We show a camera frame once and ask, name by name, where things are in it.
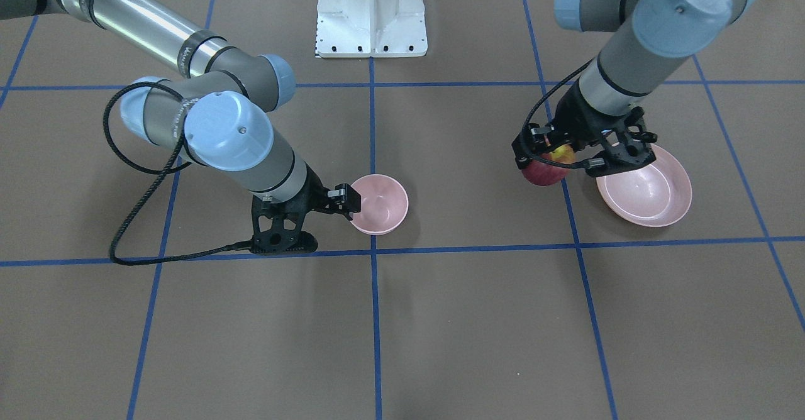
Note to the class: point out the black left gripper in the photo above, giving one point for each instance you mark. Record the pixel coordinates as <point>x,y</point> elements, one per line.
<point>586,119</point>

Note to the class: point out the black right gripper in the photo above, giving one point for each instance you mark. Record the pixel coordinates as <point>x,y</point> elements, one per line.
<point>314,194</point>

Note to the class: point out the red apple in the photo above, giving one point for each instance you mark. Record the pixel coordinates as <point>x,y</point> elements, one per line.
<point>541,174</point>

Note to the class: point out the pink bowl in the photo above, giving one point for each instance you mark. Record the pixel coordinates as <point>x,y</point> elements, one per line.
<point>384,204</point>

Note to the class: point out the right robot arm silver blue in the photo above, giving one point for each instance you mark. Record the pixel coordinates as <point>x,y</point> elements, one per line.
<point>216,114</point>

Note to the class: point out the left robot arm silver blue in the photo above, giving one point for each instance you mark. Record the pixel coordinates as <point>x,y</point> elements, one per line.
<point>650,40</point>

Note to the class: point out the pink plate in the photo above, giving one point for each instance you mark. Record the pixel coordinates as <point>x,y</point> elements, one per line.
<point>658,195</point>

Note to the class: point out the white camera post with base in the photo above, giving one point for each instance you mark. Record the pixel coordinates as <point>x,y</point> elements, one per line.
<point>370,28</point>

